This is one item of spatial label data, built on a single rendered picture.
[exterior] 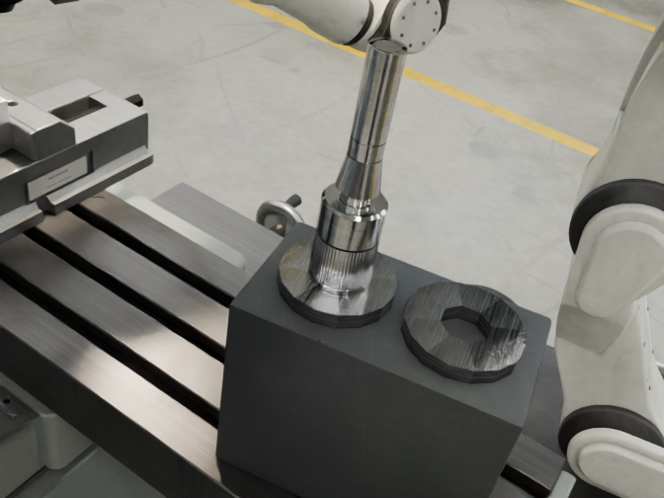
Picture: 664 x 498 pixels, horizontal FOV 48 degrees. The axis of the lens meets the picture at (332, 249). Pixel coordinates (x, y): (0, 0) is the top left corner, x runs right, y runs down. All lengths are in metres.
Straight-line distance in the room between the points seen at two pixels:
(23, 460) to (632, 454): 0.76
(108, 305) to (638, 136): 0.59
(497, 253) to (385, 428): 2.03
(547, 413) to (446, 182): 1.65
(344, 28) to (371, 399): 0.52
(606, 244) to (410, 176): 1.97
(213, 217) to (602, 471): 0.70
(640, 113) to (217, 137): 2.15
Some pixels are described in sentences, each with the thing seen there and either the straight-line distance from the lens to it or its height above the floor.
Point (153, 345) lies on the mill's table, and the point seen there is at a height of 0.93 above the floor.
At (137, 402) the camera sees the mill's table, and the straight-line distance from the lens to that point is 0.72.
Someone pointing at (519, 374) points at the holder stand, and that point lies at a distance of 0.54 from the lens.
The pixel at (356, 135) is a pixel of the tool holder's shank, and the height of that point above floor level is 1.25.
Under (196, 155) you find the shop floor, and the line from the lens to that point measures 2.73.
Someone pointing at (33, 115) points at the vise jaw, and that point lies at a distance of 0.90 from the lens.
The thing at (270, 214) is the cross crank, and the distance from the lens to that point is 1.40.
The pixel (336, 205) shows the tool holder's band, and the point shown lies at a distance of 0.50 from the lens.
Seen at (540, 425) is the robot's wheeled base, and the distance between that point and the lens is 1.28.
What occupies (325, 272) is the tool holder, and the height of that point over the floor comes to 1.14.
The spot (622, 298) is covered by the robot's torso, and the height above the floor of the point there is 0.96.
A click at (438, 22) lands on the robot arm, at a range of 0.97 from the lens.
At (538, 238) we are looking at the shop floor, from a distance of 2.70.
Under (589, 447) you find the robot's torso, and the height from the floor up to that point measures 0.70.
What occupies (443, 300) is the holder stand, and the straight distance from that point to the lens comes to 0.55.
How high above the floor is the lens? 1.48
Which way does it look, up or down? 39 degrees down
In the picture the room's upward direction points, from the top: 11 degrees clockwise
